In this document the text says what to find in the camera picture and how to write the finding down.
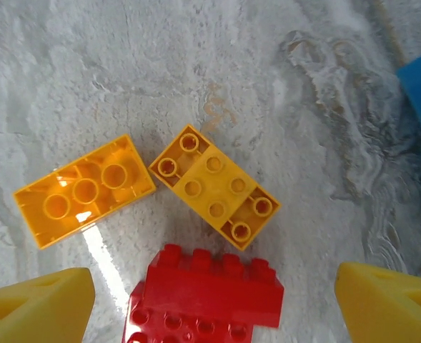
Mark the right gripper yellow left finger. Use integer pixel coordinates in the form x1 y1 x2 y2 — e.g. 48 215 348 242
0 267 96 343

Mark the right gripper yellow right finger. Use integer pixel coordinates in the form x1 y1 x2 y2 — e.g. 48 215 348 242
334 261 421 343

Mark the red lego brick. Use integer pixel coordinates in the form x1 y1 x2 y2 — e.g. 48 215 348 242
122 282 257 343
144 244 285 329

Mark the orange two-by-four lego brick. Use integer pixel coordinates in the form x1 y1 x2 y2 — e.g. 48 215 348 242
12 134 157 250

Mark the orange stepped lego brick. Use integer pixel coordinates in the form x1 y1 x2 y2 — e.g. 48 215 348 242
148 124 282 252

